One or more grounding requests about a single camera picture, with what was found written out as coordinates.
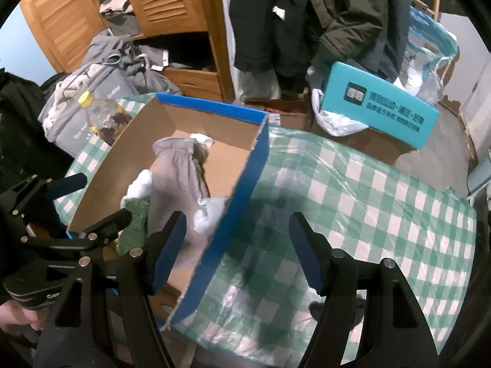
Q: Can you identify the white door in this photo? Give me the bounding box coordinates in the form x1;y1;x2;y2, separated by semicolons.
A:
458;80;491;150

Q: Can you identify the grey hoodie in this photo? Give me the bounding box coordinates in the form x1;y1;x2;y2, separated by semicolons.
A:
86;34;183;98

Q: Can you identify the black hanging jacket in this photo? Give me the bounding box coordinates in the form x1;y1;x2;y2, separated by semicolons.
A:
229;0;319;75

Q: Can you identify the wooden louvered wardrobe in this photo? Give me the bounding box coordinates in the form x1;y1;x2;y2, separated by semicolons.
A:
19;0;234;102

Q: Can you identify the white hanging garment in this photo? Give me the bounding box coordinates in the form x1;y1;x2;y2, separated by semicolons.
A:
218;0;280;100

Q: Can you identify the grey cloth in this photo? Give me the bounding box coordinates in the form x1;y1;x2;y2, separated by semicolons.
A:
148;136;215;273

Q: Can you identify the green sock with white toe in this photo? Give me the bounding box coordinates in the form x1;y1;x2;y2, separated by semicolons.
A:
117;169;154;255

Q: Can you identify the grey white folded garment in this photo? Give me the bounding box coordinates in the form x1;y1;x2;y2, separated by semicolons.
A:
99;0;139;36

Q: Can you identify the small white cloth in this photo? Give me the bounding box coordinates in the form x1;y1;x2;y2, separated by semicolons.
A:
190;132;213;148

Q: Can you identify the teal box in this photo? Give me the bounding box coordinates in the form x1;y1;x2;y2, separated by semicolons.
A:
321;61;440;150

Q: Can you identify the cardboard box with blue rim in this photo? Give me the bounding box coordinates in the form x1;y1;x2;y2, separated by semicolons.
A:
65;93;271;332

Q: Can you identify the person's black jacket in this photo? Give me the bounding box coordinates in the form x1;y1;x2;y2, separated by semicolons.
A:
0;69;73;185

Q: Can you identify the green white checkered tablecloth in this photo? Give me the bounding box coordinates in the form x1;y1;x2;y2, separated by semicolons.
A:
54;94;478;361

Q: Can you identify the light blue cloth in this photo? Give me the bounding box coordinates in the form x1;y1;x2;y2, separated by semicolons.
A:
194;195;231;234

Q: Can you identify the plastic bottle with yellow cap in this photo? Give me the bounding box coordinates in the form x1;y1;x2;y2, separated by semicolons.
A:
78;91;133;147

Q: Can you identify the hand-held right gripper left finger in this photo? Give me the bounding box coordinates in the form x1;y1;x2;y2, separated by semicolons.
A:
33;211;188;368

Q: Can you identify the white plastic bag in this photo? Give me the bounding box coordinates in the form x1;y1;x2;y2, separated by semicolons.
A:
307;67;369;136

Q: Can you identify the person's left hand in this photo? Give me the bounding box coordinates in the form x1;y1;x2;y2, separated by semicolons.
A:
0;299;44;334

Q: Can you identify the grey tote bag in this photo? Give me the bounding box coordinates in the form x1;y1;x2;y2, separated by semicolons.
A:
38;63;131;150

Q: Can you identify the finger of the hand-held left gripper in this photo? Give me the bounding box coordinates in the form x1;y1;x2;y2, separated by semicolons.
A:
19;209;133;267
0;172;89;223

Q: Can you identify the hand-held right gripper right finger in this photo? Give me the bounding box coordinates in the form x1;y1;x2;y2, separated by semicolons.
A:
288;212;438;368

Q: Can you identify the dark olive hanging jacket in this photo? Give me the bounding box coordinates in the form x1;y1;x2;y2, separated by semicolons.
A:
307;0;411;81

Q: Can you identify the brown cardboard box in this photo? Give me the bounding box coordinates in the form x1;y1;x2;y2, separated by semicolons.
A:
307;111;415;165

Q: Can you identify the blue plastic bag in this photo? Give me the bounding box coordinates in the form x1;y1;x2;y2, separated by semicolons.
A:
407;8;459;104

